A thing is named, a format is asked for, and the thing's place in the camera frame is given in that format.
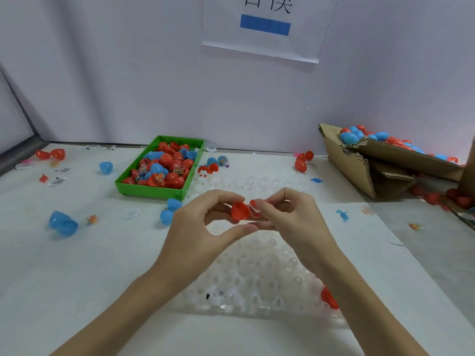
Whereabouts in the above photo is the white paper sign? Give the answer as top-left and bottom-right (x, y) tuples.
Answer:
(202, 0), (340, 64)

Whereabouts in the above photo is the tall brown cardboard box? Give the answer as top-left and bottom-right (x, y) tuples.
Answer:
(457, 137), (475, 197)

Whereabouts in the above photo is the green plastic tray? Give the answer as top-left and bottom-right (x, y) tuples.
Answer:
(115, 135), (206, 200)

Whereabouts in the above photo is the grey metal rail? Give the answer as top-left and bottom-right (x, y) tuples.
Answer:
(0, 135), (47, 175)

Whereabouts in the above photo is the person's right forearm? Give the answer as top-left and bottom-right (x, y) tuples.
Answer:
(315, 256), (428, 356)

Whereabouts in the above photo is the blue egg shell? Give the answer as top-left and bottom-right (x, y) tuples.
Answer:
(48, 210), (80, 237)

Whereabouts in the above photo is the pile of finished eggs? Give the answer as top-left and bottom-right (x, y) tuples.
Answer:
(337, 125), (461, 164)

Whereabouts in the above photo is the cardboard box of capsules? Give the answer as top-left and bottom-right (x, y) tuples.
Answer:
(319, 124), (469, 201)

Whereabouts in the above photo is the small capsule cluster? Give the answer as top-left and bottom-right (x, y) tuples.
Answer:
(197, 155), (230, 175)

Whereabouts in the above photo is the person's left hand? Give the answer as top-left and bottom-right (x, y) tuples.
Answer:
(152, 190), (259, 294)

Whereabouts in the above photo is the person's left forearm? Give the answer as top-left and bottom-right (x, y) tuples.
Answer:
(52, 270), (183, 356)

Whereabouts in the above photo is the clear plastic egg tray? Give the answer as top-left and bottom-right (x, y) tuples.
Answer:
(172, 174), (350, 319)

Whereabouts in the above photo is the person's right hand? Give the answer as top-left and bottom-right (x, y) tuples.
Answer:
(248, 187), (346, 275)

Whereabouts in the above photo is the clear triangular panel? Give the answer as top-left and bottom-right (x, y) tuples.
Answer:
(0, 70), (38, 156)

